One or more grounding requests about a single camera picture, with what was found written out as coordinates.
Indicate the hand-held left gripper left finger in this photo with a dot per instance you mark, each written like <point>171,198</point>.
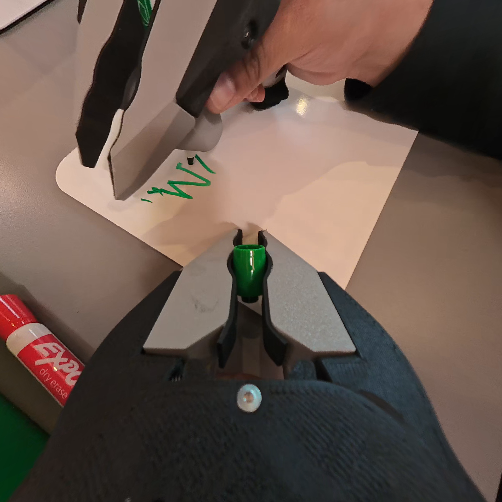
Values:
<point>188,310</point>

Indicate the green marker cap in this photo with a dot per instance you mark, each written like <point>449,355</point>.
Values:
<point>250,270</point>

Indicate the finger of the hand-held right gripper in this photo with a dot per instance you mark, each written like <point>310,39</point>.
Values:
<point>153,117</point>
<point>102,23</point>

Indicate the green plastic bin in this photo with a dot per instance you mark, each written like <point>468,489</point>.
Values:
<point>15,451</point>

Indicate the white metal stand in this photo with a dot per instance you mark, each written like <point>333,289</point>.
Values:
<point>15,10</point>

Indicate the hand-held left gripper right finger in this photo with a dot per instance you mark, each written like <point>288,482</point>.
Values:
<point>306,310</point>

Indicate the green dry erase marker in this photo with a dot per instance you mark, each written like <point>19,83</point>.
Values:
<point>143,11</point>

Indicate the white whiteboard sheet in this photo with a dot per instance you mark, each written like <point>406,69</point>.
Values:
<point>294,176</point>

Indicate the person's right hand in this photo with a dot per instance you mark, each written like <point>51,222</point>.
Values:
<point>333,39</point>

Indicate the red dry erase marker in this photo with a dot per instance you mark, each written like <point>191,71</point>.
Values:
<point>31,345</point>

